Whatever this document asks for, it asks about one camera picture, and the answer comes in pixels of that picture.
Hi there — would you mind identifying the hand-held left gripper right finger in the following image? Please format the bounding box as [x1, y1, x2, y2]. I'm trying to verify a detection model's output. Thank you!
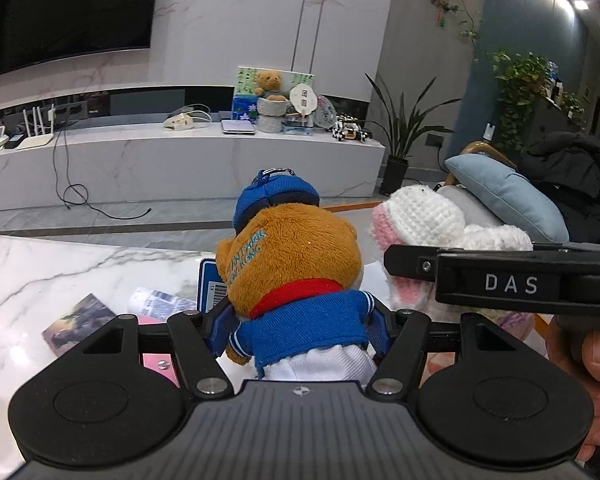
[364, 305, 525, 397]

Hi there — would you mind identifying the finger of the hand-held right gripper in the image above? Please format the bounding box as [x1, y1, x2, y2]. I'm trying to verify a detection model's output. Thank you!
[383, 243, 441, 281]

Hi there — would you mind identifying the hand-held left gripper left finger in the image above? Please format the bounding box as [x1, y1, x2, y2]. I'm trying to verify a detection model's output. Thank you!
[77, 299, 237, 397]

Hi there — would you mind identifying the blue barcode hang tag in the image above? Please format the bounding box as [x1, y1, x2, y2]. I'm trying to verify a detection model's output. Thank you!
[198, 258, 231, 315]

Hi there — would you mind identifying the white crochet rabbit plush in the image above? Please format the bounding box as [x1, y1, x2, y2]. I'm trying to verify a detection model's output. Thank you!
[370, 184, 537, 342]

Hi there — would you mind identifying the white packet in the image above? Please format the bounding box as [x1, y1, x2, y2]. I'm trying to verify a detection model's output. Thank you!
[127, 286, 200, 319]

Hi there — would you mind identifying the pink card wallet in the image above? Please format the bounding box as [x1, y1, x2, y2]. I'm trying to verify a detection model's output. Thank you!
[139, 315, 462, 377]

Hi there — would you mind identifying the brown bear plush blue outfit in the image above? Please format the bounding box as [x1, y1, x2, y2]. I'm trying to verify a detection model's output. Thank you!
[215, 167, 379, 382]

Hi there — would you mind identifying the dark cover book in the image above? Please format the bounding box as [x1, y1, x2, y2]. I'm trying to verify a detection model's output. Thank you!
[42, 292, 119, 357]

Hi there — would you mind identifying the tall leafy plant black pot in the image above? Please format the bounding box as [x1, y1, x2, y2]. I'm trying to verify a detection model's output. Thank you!
[364, 72, 462, 197]

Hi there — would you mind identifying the black jacket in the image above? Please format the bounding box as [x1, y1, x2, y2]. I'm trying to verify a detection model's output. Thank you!
[517, 131, 600, 247]

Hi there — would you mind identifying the light blue cushion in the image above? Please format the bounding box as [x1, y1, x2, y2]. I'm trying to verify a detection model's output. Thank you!
[443, 152, 571, 244]

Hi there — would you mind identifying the black white checkered toy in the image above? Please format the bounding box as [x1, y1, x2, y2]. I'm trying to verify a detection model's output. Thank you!
[331, 114, 373, 144]

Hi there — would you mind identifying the dark sideboard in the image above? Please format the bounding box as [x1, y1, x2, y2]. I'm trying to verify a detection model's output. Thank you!
[529, 94, 600, 149]

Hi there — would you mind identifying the white marble tv cabinet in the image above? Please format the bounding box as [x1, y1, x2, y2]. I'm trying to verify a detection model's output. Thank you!
[0, 85, 387, 214]

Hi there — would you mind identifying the round white hand fan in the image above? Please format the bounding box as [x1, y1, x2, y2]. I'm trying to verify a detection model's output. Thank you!
[288, 84, 315, 127]

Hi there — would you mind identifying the bushy green plant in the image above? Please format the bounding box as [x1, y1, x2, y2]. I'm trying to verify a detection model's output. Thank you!
[487, 49, 552, 162]

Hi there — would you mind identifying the silver laptop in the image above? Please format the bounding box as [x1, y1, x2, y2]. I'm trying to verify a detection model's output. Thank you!
[219, 118, 257, 136]

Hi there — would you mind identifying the blue flower box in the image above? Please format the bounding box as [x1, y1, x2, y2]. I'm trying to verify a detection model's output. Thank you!
[232, 94, 261, 122]

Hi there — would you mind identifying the small brown teddy bear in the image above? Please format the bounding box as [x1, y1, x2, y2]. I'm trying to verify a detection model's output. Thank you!
[253, 70, 285, 99]

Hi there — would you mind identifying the green bamboo picture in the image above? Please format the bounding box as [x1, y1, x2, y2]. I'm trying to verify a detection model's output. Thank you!
[235, 65, 315, 99]

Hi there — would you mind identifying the white router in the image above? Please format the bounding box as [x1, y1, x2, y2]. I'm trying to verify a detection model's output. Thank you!
[17, 103, 57, 151]

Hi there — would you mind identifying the black television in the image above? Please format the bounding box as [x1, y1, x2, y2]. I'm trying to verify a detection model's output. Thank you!
[0, 0, 162, 84]

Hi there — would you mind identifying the black cable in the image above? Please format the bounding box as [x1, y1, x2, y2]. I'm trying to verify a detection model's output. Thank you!
[52, 124, 154, 219]

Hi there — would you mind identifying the white corded device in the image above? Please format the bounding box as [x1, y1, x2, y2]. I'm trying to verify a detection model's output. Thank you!
[163, 104, 212, 131]

